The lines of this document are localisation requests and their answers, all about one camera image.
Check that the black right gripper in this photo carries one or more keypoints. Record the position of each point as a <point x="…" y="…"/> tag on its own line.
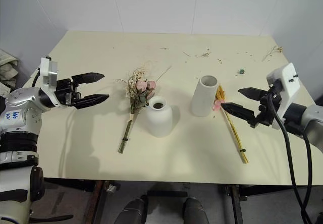
<point x="265" y="113"/>

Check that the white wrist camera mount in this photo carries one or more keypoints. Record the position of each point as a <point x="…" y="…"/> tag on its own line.
<point x="49" y="74"/>
<point x="290" y="82"/>

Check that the white cylindrical vase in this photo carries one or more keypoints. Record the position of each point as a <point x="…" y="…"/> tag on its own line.
<point x="202" y="100"/>

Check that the small green crumpled scrap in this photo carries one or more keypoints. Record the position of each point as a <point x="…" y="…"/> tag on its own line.
<point x="241" y="71"/>

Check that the pink rose dried bouquet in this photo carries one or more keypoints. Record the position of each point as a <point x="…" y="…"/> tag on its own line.
<point x="138" y="90"/>

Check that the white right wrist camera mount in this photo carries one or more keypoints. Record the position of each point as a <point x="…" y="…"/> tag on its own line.
<point x="290" y="82"/>

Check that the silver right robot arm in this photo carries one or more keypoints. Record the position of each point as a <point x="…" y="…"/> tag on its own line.
<point x="311" y="123"/>

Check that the dark rounded shape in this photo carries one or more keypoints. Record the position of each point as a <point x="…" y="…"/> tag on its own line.
<point x="133" y="211"/>
<point x="195" y="211"/>

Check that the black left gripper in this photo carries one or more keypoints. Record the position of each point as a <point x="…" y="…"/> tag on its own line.
<point x="63" y="92"/>

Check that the yellow wheat dried bouquet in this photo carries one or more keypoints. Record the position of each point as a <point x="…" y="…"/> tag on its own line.
<point x="233" y="130"/>

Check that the pale crumpled cloth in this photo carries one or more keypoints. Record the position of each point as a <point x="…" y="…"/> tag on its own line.
<point x="7" y="67"/>

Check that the white bottle-shaped vase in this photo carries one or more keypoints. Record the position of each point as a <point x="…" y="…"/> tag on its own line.
<point x="159" y="120"/>

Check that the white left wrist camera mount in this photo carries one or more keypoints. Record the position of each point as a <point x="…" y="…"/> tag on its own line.
<point x="49" y="74"/>

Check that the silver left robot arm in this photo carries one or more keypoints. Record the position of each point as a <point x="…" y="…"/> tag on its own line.
<point x="19" y="123"/>

